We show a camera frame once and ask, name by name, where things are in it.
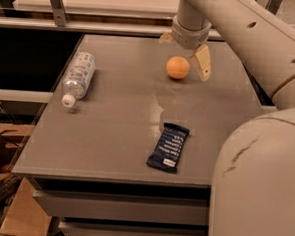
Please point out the grey drawer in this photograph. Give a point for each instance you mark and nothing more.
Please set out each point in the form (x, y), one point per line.
(84, 229)
(123, 208)

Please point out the orange fruit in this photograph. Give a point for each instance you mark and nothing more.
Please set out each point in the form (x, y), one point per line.
(177, 68)

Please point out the grey metal railing frame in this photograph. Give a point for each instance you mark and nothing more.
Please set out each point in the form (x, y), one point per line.
(77, 15)

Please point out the grey upper drawer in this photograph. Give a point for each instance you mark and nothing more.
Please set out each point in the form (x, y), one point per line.
(123, 208)

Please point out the dark blue snack bar wrapper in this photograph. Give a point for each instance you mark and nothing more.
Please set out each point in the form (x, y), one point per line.
(166, 154)

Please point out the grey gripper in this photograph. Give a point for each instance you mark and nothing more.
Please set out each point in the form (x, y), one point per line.
(190, 36)

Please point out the brown cardboard box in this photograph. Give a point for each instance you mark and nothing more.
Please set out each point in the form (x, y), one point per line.
(20, 214)

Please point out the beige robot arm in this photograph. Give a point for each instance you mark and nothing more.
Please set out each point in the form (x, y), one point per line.
(253, 187)

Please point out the clear plastic water bottle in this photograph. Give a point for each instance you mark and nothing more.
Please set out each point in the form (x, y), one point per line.
(77, 78)

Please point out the grey lower drawer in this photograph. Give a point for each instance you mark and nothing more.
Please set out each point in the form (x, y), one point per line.
(84, 229)

